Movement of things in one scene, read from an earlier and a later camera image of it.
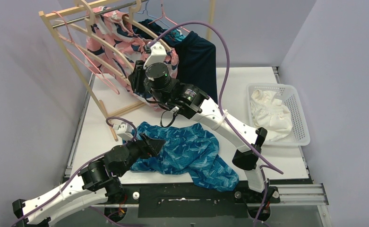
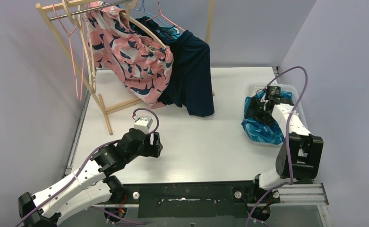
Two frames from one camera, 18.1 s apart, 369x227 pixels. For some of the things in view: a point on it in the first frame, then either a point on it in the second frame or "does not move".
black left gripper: (145, 145) does not move
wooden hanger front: (88, 32) to (78, 24)
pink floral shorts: (114, 45) does not move
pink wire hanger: (105, 79) to (68, 35)
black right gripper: (135, 78) to (255, 103)
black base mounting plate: (187, 200) does not move
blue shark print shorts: (192, 149) to (270, 133)
